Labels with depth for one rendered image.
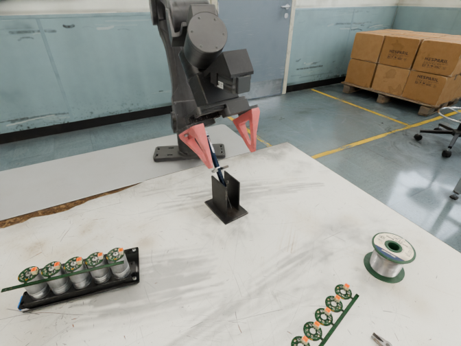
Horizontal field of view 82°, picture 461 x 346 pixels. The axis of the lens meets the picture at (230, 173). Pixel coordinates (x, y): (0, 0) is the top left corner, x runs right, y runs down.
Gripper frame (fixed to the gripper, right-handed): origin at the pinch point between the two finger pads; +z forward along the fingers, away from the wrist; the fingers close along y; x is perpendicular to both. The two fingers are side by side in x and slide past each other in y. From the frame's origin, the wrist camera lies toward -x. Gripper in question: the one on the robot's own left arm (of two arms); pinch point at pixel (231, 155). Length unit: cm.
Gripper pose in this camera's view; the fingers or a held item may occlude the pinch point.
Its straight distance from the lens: 48.3
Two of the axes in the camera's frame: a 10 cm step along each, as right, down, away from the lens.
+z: 3.4, 9.4, 0.8
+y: 8.0, -3.3, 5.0
